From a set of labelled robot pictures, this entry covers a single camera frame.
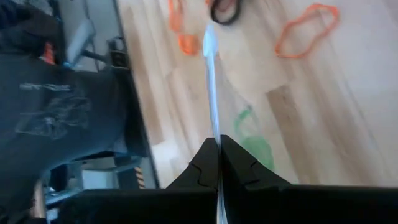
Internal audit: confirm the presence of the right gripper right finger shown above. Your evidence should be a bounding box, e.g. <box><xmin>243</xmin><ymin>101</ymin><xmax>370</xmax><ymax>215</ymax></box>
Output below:
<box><xmin>219</xmin><ymin>134</ymin><xmax>294</xmax><ymax>191</ymax></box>

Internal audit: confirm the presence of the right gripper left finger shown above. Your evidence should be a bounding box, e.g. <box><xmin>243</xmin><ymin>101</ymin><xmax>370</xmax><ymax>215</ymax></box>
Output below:
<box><xmin>166</xmin><ymin>136</ymin><xmax>221</xmax><ymax>191</ymax></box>

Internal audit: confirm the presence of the green rubber band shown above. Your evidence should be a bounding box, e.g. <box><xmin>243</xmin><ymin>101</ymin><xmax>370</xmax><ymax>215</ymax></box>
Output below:
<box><xmin>239</xmin><ymin>133</ymin><xmax>275</xmax><ymax>172</ymax></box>
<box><xmin>233</xmin><ymin>105</ymin><xmax>254</xmax><ymax>138</ymax></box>

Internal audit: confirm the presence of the clear plastic zip bag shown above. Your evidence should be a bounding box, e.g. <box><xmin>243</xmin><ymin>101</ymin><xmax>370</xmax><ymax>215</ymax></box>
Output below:
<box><xmin>201</xmin><ymin>23</ymin><xmax>301</xmax><ymax>224</ymax></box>

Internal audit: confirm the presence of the small looped orange rubber band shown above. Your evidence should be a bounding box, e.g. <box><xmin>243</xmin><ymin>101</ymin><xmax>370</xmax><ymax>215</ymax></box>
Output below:
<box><xmin>177</xmin><ymin>32</ymin><xmax>200</xmax><ymax>57</ymax></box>

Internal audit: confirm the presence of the wide black rubber band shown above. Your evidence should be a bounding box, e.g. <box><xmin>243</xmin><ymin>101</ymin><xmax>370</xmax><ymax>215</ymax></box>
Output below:
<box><xmin>210</xmin><ymin>0</ymin><xmax>242</xmax><ymax>26</ymax></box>

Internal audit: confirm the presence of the long orange rubber band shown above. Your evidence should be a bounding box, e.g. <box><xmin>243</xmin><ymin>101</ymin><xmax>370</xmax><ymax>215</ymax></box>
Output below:
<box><xmin>169</xmin><ymin>0</ymin><xmax>185</xmax><ymax>32</ymax></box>

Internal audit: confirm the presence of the person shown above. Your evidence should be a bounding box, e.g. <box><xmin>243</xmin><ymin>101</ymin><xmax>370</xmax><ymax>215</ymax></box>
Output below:
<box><xmin>0</xmin><ymin>0</ymin><xmax>149</xmax><ymax>224</ymax></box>

